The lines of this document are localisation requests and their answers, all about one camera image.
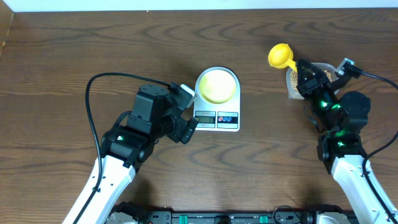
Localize yellow measuring scoop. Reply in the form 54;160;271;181
268;44;297;72

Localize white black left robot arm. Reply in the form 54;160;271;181
64;83;198;223

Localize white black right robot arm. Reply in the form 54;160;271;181
296;58;397;223

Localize white digital kitchen scale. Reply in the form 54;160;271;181
193;67;241;132

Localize yellow plastic bowl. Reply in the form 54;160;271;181
199;70;236;104

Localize pile of soybeans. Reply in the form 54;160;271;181
289;70;333;93

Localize clear plastic container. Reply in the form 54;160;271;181
286;63;338;100

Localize cardboard side panel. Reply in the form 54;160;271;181
0;0;14;55

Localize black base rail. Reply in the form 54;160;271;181
105;202;355;224

